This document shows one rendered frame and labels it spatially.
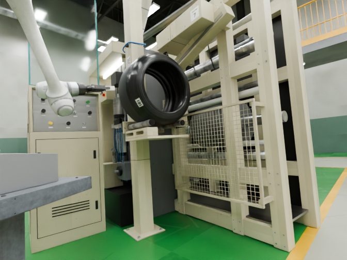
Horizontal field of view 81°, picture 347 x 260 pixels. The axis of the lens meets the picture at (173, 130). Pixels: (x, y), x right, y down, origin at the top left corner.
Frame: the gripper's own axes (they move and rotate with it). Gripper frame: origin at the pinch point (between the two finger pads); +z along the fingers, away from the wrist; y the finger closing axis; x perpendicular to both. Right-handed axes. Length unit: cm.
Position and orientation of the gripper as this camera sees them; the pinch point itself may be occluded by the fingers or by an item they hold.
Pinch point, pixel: (109, 88)
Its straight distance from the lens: 145.6
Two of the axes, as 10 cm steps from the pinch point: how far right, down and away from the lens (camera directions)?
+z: 7.8, -1.5, 6.1
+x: 1.8, 9.8, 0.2
